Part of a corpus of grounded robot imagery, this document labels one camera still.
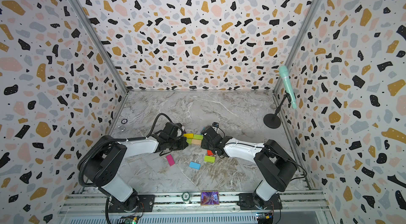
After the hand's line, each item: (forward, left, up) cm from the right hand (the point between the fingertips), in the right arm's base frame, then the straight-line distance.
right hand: (206, 142), depth 90 cm
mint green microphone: (+26, -41, +29) cm, 57 cm away
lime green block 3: (-8, -2, -5) cm, 9 cm away
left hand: (0, +8, -2) cm, 8 cm away
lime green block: (+6, +5, -4) cm, 9 cm away
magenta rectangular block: (-9, +20, -4) cm, 22 cm away
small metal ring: (+15, +55, -2) cm, 57 cm away
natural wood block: (+2, +6, -4) cm, 7 cm away
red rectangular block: (-4, -2, -6) cm, 7 cm away
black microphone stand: (+20, -43, -6) cm, 48 cm away
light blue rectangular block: (-12, +6, -5) cm, 14 cm away
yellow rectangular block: (+6, +11, -4) cm, 13 cm away
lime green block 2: (+2, +10, -3) cm, 11 cm away
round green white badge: (-28, +7, +2) cm, 29 cm away
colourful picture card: (-27, -3, -3) cm, 28 cm away
